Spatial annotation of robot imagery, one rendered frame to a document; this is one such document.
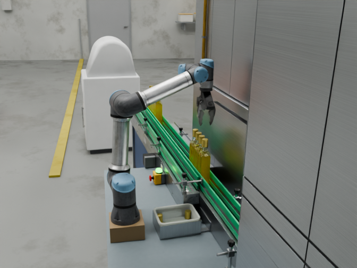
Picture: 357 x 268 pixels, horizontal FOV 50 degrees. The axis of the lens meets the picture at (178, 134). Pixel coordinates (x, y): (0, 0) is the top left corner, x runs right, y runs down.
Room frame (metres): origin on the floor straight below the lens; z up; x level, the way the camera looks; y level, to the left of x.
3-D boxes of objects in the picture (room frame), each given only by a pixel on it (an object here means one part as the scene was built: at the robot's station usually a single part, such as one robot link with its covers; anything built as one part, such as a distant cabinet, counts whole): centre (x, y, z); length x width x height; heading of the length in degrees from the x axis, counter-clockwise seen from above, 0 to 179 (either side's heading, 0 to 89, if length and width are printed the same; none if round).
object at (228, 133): (1.87, -0.35, 1.15); 0.90 x 0.03 x 0.34; 17
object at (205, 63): (2.08, -0.14, 1.55); 0.09 x 0.08 x 0.11; 109
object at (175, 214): (1.79, 0.00, 0.80); 0.22 x 0.17 x 0.09; 107
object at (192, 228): (1.80, -0.02, 0.79); 0.27 x 0.17 x 0.08; 107
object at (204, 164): (2.06, -0.15, 0.99); 0.06 x 0.06 x 0.21; 16
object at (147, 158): (2.59, 0.21, 0.79); 0.08 x 0.08 x 0.08; 17
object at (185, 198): (1.93, -0.08, 0.85); 0.09 x 0.04 x 0.07; 107
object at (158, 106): (3.15, 0.17, 1.02); 0.06 x 0.06 x 0.28; 17
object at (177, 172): (2.79, 0.20, 0.93); 1.75 x 0.01 x 0.08; 17
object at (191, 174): (2.81, 0.13, 0.93); 1.75 x 0.01 x 0.08; 17
